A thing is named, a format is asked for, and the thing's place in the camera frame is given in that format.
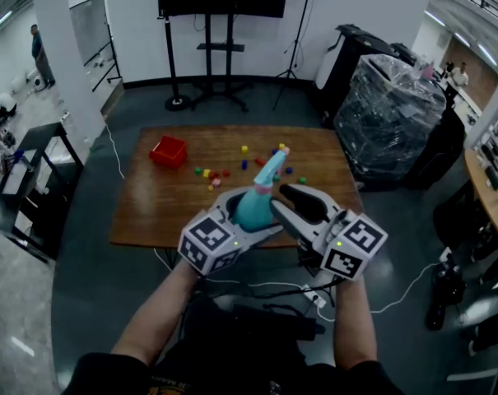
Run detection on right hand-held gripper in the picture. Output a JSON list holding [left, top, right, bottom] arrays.
[[270, 183, 389, 281]]

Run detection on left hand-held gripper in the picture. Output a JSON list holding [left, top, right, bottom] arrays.
[[177, 186, 285, 278]]

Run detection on teal spray bottle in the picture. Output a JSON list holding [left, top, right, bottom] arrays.
[[233, 187, 275, 233]]

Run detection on teal pink spray head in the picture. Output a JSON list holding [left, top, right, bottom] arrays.
[[253, 146, 291, 193]]

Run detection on person's right forearm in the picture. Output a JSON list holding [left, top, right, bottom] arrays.
[[332, 276, 379, 372]]

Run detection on person's left forearm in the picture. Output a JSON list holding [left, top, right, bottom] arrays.
[[110, 259, 201, 368]]

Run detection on scattered small coloured blocks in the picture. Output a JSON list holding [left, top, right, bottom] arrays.
[[193, 142, 308, 192]]

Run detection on white power strip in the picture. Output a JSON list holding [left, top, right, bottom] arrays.
[[300, 287, 328, 309]]

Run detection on red open box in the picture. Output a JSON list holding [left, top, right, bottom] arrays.
[[148, 135, 188, 170]]

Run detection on plastic-wrapped pallet of equipment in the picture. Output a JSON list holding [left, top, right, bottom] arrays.
[[333, 53, 447, 181]]

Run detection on black television stand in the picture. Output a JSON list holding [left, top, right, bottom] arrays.
[[189, 12, 250, 114]]

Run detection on black and white printer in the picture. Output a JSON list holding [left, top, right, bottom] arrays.
[[314, 23, 398, 113]]

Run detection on black floor device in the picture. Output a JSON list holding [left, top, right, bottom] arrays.
[[425, 248, 467, 332]]

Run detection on person's black shirt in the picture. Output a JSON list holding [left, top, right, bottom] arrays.
[[62, 351, 402, 395]]

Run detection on black pole with round base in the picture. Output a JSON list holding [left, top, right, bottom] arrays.
[[163, 14, 188, 112]]

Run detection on black tripod light stand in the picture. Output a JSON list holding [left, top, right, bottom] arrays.
[[271, 0, 330, 111]]

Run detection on round wooden table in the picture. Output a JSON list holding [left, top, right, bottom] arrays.
[[463, 147, 498, 238]]

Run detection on black side table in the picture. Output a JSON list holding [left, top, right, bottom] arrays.
[[0, 122, 86, 264]]

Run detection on white cable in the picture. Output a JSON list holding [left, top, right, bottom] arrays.
[[316, 263, 440, 323], [103, 122, 125, 179]]

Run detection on whiteboard on black frame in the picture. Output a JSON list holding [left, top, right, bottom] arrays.
[[68, 0, 123, 93]]

